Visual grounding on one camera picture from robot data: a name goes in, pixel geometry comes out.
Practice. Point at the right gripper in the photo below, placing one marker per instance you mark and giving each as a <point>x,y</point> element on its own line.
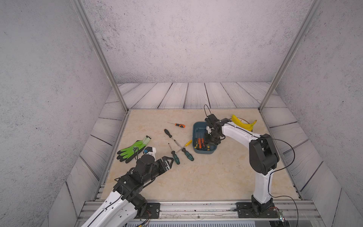
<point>207,141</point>

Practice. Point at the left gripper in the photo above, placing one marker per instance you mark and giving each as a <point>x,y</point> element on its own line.
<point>166,167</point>

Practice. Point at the green handle screwdriver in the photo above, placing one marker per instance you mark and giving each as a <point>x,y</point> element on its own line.
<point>188,154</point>
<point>175,157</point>

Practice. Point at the orange screwdriver large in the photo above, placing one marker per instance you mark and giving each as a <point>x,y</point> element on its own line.
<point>199,139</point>

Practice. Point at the black yellow-tip screwdriver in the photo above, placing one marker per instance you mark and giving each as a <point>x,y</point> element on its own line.
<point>196,145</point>

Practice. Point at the black handle long screwdriver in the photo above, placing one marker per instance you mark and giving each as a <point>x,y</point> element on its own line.
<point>170,136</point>

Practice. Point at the yellow handle screwdriver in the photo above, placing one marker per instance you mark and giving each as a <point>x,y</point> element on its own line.
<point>186,145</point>

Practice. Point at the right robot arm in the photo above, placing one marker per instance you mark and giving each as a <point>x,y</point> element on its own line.
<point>263,156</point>

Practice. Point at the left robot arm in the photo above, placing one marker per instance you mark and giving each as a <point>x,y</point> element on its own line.
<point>125,202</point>

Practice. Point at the teal storage box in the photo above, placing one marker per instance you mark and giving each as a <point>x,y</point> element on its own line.
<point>203,128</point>

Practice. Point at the small orange black screwdriver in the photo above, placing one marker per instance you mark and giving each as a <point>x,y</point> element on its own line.
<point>178,125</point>

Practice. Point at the yellow banana bunch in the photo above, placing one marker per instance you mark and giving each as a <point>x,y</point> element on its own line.
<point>243,123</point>

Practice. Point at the green black work glove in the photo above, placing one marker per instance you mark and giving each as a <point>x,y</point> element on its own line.
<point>127,154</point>

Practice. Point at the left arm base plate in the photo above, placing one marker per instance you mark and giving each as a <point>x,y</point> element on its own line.
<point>150,210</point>

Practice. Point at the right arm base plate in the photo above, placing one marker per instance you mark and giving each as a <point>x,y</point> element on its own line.
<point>245,210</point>

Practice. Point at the left aluminium frame post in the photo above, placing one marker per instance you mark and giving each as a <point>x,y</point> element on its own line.
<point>98,50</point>

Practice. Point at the aluminium frame post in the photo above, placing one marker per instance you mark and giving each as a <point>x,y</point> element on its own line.
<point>311,14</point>
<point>98,50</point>

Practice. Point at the aluminium front rail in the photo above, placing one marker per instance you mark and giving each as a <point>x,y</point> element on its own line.
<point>291,213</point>

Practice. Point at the right aluminium frame post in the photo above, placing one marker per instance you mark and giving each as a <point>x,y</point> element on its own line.
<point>311,14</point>

